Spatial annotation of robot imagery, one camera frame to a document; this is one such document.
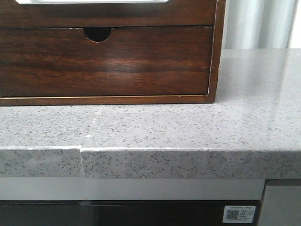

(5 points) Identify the dark wooden drawer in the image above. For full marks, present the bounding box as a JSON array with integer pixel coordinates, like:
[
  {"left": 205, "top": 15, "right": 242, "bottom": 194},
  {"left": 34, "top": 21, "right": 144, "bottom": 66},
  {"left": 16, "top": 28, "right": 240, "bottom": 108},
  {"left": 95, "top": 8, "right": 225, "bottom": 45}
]
[
  {"left": 0, "top": 0, "right": 217, "bottom": 28},
  {"left": 0, "top": 26, "right": 213, "bottom": 97}
]

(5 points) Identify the dark wooden drawer cabinet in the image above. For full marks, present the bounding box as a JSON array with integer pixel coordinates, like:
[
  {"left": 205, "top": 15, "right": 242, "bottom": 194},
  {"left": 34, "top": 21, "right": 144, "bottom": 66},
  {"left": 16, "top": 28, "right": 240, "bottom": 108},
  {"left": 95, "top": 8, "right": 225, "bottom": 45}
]
[{"left": 0, "top": 0, "right": 226, "bottom": 106}]

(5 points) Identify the white curtain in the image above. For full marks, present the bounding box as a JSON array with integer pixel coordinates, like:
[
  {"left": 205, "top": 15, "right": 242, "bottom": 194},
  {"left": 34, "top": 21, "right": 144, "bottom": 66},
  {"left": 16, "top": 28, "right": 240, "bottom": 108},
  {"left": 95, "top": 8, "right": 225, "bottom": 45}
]
[{"left": 222, "top": 0, "right": 301, "bottom": 49}]

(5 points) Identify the white QR code sticker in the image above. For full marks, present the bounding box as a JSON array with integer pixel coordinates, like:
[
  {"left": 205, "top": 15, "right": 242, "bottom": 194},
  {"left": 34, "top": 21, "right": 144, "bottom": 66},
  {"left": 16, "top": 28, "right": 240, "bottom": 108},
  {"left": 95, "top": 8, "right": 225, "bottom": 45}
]
[{"left": 222, "top": 205, "right": 256, "bottom": 224}]

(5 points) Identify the grey cabinet door panel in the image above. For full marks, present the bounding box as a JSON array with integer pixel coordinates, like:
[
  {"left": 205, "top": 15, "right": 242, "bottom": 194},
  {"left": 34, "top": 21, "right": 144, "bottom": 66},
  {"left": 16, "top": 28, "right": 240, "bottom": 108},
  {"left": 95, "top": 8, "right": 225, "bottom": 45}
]
[{"left": 258, "top": 179, "right": 301, "bottom": 226}]

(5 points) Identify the white tray on cabinet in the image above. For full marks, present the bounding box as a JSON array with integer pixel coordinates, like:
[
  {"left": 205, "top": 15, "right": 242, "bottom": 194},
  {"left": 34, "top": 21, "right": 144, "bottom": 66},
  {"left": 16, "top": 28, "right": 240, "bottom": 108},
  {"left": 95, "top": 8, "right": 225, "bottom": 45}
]
[{"left": 16, "top": 0, "right": 168, "bottom": 5}]

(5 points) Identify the black glass oven front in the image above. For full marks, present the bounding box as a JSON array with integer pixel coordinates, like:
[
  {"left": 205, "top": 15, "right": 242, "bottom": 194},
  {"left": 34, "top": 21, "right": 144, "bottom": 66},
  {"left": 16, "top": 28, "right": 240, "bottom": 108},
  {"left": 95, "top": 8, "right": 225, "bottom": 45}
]
[{"left": 0, "top": 200, "right": 261, "bottom": 226}]

